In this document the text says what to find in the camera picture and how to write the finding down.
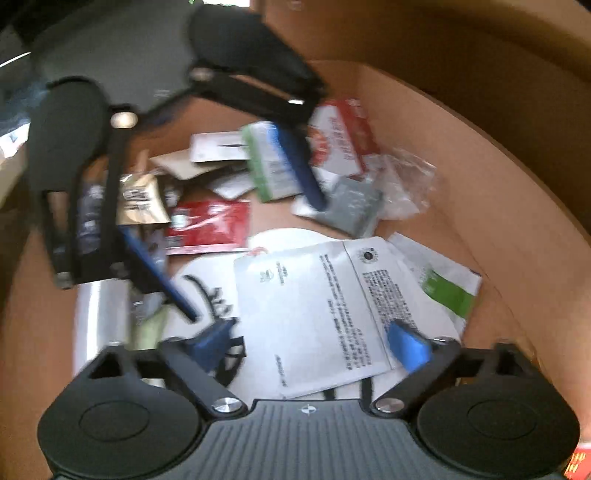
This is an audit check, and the white printed sachet packet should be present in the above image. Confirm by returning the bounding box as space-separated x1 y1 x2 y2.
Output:
230 237 461 403

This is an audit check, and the wooden drawer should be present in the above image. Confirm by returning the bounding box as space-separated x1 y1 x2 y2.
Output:
0 0 591 480

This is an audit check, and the green white box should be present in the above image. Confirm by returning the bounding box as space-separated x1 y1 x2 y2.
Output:
240 121 301 203

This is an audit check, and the red white box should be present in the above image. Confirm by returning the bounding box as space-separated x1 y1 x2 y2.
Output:
308 97 380 178

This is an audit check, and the red sachet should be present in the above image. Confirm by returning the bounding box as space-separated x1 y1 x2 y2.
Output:
166 199 250 256

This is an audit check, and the white flat packet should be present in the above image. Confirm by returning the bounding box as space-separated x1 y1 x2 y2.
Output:
190 131 249 163

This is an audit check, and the silver metallic cylinder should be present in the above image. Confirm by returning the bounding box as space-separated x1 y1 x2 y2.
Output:
73 279 131 375

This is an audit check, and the white green packet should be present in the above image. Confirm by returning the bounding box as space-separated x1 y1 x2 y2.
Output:
389 233 482 336

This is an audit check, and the gold brown coffee sachet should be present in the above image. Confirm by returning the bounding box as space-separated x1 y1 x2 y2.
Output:
116 173 170 226

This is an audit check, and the grey star-pattern packet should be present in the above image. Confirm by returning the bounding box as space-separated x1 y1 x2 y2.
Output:
291 169 385 239

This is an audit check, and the clear crumpled plastic bag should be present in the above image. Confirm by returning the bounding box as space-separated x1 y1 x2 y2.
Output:
373 148 438 221

